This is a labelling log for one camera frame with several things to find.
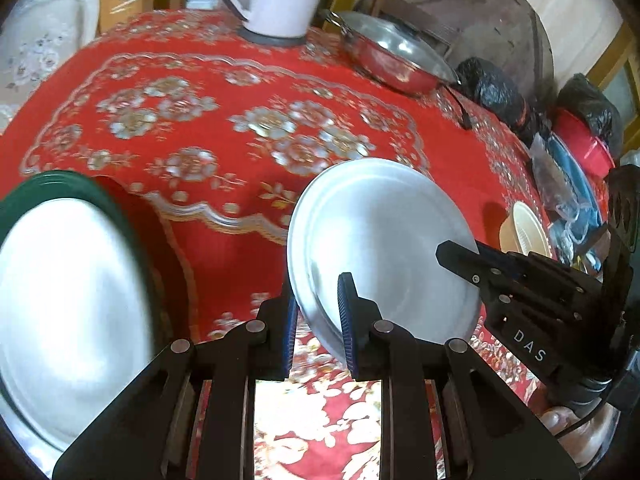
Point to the beige plastic bowl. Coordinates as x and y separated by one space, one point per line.
525 232

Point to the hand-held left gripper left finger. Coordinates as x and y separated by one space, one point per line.
286 325

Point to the round wooden tabletop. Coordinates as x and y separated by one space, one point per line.
465 20

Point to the steel pan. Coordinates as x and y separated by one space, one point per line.
395 67

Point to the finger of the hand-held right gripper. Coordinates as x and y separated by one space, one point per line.
497 260
460 262

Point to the scuffed cardboard box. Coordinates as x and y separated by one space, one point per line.
125 7

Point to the red floral tablecloth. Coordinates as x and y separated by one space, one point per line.
225 85

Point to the black plastic bag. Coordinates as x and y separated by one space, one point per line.
492 92
590 105

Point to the red plastic bowl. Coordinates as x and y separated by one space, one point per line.
585 152

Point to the silver metal plate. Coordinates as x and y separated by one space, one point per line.
390 220

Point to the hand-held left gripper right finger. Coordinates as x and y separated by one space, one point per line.
346 320

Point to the blue plate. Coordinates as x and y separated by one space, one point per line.
577 180

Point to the clear plastic bag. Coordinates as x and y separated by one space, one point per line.
550 180

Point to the dark moulded tray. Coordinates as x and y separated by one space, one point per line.
625 200

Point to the person's right hand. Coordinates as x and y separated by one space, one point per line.
562 420

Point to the white plate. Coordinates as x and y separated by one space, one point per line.
65 310

